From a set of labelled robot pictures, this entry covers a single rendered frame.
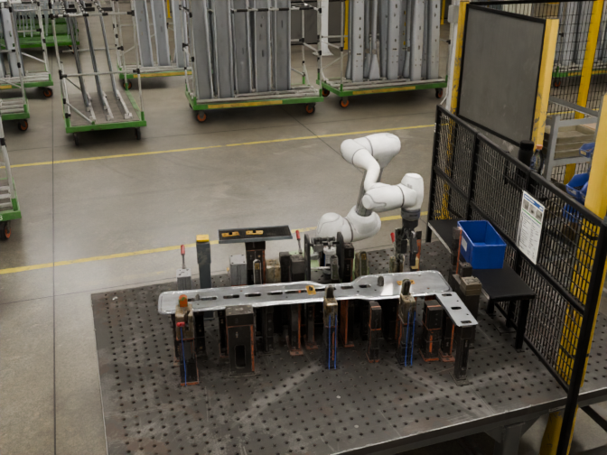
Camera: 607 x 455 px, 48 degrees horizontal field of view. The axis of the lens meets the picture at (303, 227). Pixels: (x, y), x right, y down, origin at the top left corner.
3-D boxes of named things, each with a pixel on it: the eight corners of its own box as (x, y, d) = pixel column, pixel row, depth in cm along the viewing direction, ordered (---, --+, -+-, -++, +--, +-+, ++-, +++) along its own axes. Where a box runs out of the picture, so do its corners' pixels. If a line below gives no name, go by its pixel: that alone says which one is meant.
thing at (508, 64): (532, 281, 539) (573, 19, 457) (517, 283, 534) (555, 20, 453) (447, 218, 654) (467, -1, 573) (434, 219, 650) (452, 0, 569)
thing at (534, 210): (536, 267, 312) (546, 205, 299) (514, 246, 332) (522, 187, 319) (539, 267, 312) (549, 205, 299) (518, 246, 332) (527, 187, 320)
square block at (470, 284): (459, 350, 329) (466, 284, 314) (452, 340, 336) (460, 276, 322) (474, 348, 330) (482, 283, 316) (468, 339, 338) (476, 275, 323)
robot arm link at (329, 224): (312, 246, 406) (311, 213, 396) (339, 239, 413) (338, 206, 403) (324, 257, 393) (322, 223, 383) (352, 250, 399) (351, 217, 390)
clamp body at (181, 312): (178, 389, 302) (172, 320, 287) (178, 369, 315) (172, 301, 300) (201, 387, 303) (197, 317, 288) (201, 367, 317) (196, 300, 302)
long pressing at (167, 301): (157, 318, 301) (156, 315, 301) (159, 293, 322) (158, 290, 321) (454, 293, 321) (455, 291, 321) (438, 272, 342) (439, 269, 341)
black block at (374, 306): (368, 366, 318) (370, 312, 306) (362, 353, 327) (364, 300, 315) (384, 365, 319) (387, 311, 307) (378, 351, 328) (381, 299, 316)
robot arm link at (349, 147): (351, 147, 343) (374, 143, 348) (334, 136, 357) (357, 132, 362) (350, 171, 349) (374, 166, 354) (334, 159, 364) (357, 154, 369)
